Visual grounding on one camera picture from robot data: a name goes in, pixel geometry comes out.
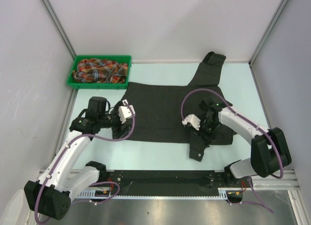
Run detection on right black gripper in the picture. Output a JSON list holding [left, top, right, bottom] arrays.
[[193, 119, 221, 145]]

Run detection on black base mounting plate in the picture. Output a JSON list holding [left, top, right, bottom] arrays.
[[85, 169, 253, 197]]

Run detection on green plastic bin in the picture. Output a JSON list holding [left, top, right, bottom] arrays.
[[67, 55, 132, 89]]

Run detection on plaid long sleeve shirt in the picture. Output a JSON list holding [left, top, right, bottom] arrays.
[[72, 58, 129, 84]]

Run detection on aluminium frame rail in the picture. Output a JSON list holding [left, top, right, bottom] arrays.
[[36, 169, 298, 189]]

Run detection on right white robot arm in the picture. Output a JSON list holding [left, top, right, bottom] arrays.
[[198, 98, 292, 187]]

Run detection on white slotted cable duct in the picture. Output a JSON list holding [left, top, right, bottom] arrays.
[[76, 187, 242, 201]]

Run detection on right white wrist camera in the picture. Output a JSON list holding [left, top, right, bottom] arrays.
[[182, 114, 201, 131]]

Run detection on black pinstripe long sleeve shirt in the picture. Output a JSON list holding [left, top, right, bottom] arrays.
[[122, 52, 235, 161]]

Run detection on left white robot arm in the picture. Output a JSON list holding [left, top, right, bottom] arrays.
[[24, 97, 136, 225]]

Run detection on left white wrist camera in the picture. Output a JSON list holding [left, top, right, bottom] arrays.
[[118, 100, 136, 124]]

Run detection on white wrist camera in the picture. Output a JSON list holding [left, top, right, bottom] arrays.
[[118, 100, 136, 124], [182, 114, 201, 131]]

